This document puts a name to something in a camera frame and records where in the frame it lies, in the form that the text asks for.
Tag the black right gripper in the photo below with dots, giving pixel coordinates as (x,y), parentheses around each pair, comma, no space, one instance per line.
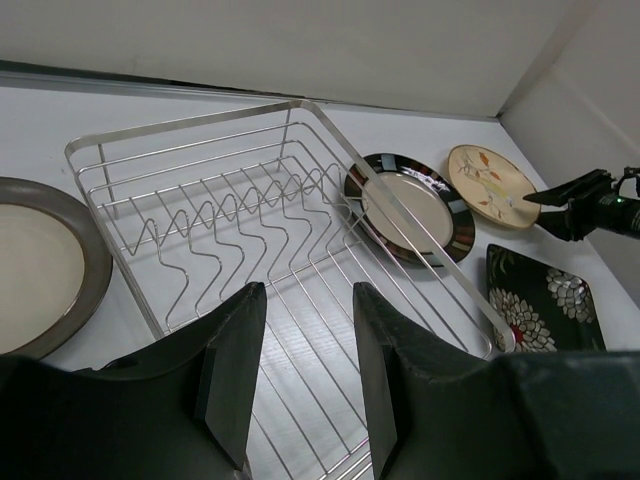
(596,203)

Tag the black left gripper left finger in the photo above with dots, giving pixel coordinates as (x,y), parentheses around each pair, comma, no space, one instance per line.
(184,403)

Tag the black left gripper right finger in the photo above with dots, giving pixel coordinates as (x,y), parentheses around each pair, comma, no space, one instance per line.
(421,396)

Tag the beige plate leaf pattern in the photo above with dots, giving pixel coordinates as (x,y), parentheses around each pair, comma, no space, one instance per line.
(492,186)

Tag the black square floral plate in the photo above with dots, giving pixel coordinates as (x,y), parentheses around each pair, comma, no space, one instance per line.
(547,309)

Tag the cream plate black striped rim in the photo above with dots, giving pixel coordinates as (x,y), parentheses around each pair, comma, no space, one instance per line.
(416,209)

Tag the cream plate brown metallic rim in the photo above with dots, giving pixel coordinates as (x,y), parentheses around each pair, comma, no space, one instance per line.
(55,267)

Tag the steel wire dish rack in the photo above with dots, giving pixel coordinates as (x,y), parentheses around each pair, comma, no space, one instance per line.
(194,209)

